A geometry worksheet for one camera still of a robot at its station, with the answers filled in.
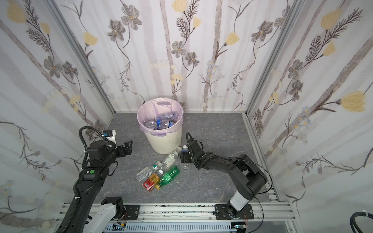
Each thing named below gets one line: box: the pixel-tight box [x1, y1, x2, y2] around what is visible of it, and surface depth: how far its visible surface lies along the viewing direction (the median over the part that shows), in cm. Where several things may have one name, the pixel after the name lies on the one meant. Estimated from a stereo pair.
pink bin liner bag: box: [136, 97, 184, 137], surface depth 90 cm
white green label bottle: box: [161, 146, 183, 169], surface depth 90 cm
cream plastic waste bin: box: [137, 97, 184, 155], surface depth 90 cm
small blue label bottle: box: [156, 118, 170, 130], surface depth 89 cm
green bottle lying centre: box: [155, 166, 181, 191], surface depth 83 cm
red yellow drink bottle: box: [142, 173, 161, 192], surface depth 81 cm
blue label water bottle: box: [145, 120, 158, 130], surface depth 80 cm
